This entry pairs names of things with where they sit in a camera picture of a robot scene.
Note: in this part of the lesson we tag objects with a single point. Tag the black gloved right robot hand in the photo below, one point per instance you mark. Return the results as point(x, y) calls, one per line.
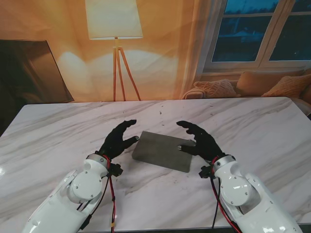
point(201, 143)

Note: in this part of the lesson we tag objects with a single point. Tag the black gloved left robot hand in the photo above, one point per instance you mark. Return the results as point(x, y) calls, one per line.
point(119, 142)

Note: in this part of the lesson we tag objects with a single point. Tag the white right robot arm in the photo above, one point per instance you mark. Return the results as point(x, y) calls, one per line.
point(252, 196)

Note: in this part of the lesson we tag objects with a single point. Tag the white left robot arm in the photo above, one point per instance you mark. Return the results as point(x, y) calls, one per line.
point(73, 196)

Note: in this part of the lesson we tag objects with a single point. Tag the printed living room backdrop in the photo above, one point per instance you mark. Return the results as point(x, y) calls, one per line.
point(158, 60)

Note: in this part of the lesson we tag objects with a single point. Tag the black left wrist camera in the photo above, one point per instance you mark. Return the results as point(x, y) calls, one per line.
point(116, 170)

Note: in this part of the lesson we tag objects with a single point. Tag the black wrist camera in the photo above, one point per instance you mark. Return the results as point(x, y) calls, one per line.
point(206, 171)
point(116, 170)

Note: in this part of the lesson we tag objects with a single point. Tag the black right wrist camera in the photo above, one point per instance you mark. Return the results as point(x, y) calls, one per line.
point(206, 171)

